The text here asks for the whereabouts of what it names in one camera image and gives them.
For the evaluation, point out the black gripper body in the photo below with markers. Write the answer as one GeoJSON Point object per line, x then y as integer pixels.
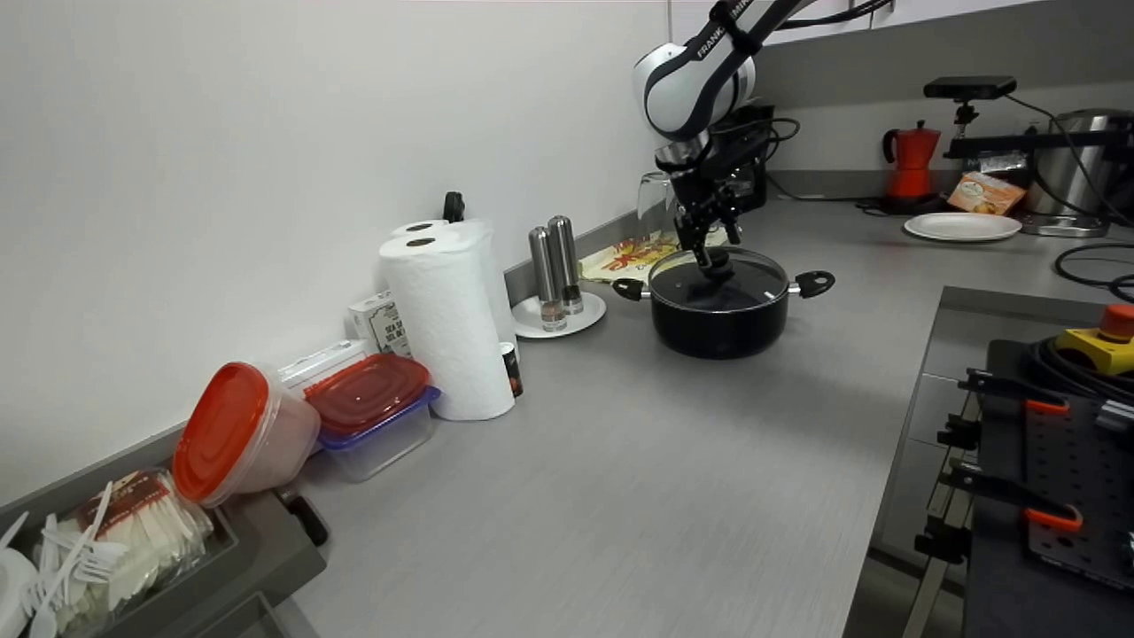
{"type": "Point", "coordinates": [691, 173]}

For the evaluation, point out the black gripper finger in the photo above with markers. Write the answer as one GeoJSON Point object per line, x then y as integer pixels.
{"type": "Point", "coordinates": [691, 239]}
{"type": "Point", "coordinates": [716, 251]}

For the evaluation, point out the glass pot lid black knob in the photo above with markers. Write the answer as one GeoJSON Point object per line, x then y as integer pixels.
{"type": "Point", "coordinates": [745, 281]}

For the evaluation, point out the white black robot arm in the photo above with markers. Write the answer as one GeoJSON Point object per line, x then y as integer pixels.
{"type": "Point", "coordinates": [690, 90]}

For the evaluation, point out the black cooking pot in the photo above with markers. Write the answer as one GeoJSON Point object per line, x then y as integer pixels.
{"type": "Point", "coordinates": [727, 334]}

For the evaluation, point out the red moka pot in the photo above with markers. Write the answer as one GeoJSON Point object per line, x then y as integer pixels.
{"type": "Point", "coordinates": [908, 150]}

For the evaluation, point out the steel kettle pot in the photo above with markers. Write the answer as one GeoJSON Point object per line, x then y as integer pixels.
{"type": "Point", "coordinates": [1075, 163]}

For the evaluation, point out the flat red lid container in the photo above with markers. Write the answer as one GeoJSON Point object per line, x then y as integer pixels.
{"type": "Point", "coordinates": [372, 412]}

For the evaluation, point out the red lid tilted container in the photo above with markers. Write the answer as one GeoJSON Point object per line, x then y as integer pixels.
{"type": "Point", "coordinates": [244, 434]}

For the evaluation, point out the clear upturned glass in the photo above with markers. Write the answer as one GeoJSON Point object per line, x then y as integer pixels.
{"type": "Point", "coordinates": [653, 200]}

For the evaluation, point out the printed cream dish towel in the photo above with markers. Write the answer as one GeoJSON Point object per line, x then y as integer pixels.
{"type": "Point", "coordinates": [629, 259]}

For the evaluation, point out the silver pepper shaker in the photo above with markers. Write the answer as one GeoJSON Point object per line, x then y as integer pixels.
{"type": "Point", "coordinates": [564, 265]}

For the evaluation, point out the silver salt shaker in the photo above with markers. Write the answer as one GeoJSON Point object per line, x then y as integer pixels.
{"type": "Point", "coordinates": [547, 290]}

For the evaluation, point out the white saucer plate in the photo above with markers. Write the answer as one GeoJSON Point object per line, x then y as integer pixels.
{"type": "Point", "coordinates": [528, 320]}

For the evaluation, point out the white dinner plate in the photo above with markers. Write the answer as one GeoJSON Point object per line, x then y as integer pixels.
{"type": "Point", "coordinates": [961, 229]}

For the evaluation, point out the white paper towel roll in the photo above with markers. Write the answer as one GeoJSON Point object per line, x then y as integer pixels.
{"type": "Point", "coordinates": [438, 284]}

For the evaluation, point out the small white box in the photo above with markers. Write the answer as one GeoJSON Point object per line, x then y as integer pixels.
{"type": "Point", "coordinates": [377, 323]}

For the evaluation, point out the red emergency stop button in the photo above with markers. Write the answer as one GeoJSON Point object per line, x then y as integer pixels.
{"type": "Point", "coordinates": [1107, 344]}

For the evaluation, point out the black clamp rack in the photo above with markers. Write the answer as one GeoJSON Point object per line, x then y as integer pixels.
{"type": "Point", "coordinates": [1049, 476]}

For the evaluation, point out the grey tray with plastic cutlery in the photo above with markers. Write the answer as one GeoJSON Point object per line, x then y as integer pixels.
{"type": "Point", "coordinates": [131, 559]}

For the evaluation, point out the black camera on stand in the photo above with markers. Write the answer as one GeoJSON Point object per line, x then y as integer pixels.
{"type": "Point", "coordinates": [961, 90]}

